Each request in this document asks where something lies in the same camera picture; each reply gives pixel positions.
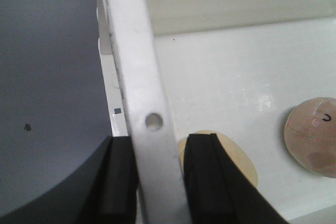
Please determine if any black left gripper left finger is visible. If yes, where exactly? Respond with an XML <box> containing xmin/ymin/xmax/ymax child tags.
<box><xmin>1</xmin><ymin>136</ymin><xmax>139</xmax><ymax>223</ymax></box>

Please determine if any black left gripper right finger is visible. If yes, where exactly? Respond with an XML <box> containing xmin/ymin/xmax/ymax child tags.
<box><xmin>183</xmin><ymin>133</ymin><xmax>286</xmax><ymax>223</ymax></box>

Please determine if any white plastic tote crate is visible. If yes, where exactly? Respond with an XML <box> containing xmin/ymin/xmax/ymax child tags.
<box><xmin>97</xmin><ymin>0</ymin><xmax>335</xmax><ymax>223</ymax></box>

